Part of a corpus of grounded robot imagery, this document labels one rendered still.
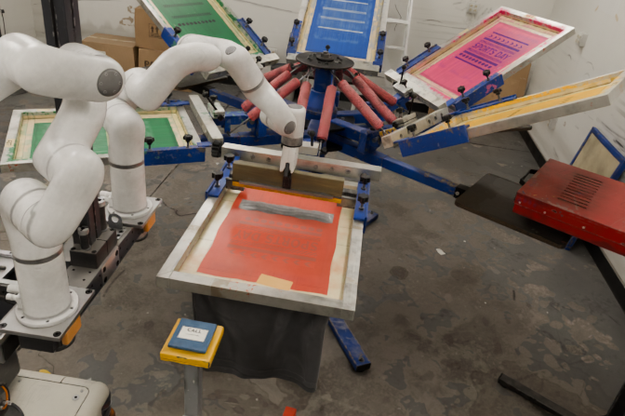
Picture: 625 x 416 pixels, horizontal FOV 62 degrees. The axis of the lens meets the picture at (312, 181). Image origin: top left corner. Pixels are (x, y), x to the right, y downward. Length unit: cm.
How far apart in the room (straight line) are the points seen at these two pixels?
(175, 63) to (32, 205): 58
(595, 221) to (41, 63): 179
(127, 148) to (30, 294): 47
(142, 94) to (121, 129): 11
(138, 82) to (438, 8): 477
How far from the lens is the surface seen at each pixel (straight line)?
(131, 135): 147
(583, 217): 210
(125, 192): 155
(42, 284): 122
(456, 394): 277
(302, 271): 168
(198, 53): 146
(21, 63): 97
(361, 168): 218
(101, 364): 275
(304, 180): 186
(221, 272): 166
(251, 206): 198
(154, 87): 147
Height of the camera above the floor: 198
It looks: 28 degrees down
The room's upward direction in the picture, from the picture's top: 7 degrees clockwise
